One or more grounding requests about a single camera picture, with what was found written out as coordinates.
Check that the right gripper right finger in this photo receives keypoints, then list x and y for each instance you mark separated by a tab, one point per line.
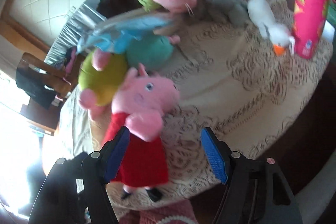
256	191

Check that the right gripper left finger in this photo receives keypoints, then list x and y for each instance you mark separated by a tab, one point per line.
78	185

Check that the peppa pig plush red dress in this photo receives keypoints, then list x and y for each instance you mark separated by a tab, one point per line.
140	104

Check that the cream lace tablecloth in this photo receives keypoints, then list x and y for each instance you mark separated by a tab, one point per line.
230	80

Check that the wooden chair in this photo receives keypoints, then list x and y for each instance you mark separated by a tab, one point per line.
47	88

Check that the pink plush cushion green top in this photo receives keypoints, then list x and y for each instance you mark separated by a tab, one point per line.
100	75

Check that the white plush duck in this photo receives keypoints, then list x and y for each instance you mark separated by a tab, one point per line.
261	15

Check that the teal plush toy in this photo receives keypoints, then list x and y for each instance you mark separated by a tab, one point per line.
153	51

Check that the light blue plastic bag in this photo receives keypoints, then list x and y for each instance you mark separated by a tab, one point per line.
114	34

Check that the grey plush mouse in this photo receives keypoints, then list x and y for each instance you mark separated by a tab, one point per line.
234	11

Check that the pink yellow snack tube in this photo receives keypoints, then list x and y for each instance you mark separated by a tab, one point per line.
309	22

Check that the green plush toy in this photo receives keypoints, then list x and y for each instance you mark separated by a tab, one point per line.
149	5

